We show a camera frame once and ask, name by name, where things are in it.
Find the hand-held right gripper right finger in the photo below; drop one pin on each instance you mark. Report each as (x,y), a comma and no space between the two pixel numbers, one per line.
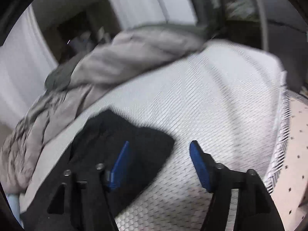
(199,163)

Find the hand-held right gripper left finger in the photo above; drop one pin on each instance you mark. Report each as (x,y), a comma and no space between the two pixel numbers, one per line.
(120,166)

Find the light blue pillow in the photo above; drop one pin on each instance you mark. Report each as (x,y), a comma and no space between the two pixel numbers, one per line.
(13,204)

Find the white curtain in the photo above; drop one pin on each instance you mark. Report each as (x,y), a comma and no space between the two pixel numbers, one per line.
(144,2)

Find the white honeycomb mattress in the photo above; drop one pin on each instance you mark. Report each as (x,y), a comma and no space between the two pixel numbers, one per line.
(216,89)

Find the beige dotted bed sheet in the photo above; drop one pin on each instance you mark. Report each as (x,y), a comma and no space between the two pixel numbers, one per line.
(296,137)

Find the grey quilted duvet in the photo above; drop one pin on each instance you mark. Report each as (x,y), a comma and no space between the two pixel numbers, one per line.
(120,57)

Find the black pants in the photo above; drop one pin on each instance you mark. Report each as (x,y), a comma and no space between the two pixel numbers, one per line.
(146,146)

